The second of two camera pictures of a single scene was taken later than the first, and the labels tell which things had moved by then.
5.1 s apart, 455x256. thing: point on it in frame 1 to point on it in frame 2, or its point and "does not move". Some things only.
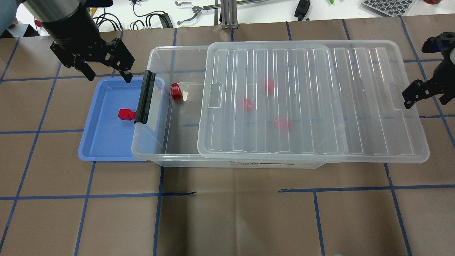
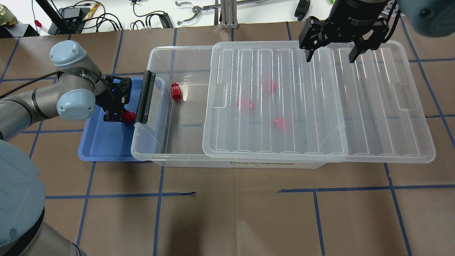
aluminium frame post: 229,16 does not move
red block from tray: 126,114 does not move
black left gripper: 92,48 to 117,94
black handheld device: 301,9 does not move
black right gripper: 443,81 to 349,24
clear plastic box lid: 326,100 does not move
